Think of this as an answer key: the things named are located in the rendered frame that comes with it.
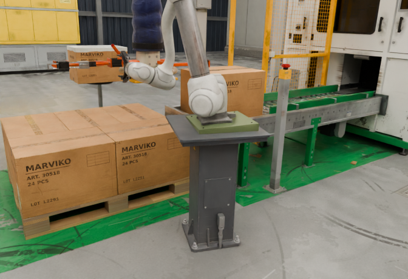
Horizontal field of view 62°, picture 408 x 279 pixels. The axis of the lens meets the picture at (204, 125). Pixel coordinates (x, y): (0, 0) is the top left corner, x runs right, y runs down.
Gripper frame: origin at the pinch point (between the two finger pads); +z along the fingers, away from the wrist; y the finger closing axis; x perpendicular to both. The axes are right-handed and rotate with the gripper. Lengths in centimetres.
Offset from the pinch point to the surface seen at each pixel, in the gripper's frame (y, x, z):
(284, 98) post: 26, 116, -37
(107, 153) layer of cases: 57, -14, -7
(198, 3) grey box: -48, 124, 104
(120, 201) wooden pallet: 95, -7, -7
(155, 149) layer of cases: 60, 21, -6
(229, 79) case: 14, 85, -6
